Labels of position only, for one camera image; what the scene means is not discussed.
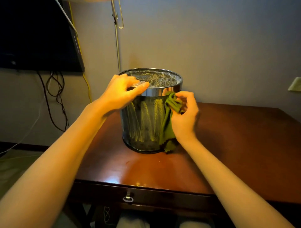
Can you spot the person's right hand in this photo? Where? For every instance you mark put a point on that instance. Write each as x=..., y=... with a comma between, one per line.
x=185, y=122

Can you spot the person's left hand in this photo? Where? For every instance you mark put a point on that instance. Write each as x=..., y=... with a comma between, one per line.
x=117, y=94

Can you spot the green cleaning cloth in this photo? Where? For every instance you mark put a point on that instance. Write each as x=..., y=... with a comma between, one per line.
x=168, y=126

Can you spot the black metal trash bin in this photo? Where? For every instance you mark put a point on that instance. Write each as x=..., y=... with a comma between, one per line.
x=145, y=122

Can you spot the clear plastic bin liner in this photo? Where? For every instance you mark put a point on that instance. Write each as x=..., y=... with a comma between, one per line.
x=160, y=78

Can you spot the person's left forearm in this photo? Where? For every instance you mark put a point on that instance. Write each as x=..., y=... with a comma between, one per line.
x=51, y=169

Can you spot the person's right forearm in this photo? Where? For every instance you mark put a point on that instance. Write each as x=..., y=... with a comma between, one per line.
x=230, y=192

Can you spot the grey shade metal lamp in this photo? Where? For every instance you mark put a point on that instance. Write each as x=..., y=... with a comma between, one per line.
x=116, y=42

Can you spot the brown wooden table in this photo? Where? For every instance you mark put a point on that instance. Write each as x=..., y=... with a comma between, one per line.
x=247, y=145

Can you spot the black television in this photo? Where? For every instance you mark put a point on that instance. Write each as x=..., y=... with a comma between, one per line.
x=35, y=35

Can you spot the white trousers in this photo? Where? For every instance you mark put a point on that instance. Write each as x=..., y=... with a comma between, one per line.
x=131, y=223

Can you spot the beige wall switch plate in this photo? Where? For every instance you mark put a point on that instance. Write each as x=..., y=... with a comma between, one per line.
x=295, y=84

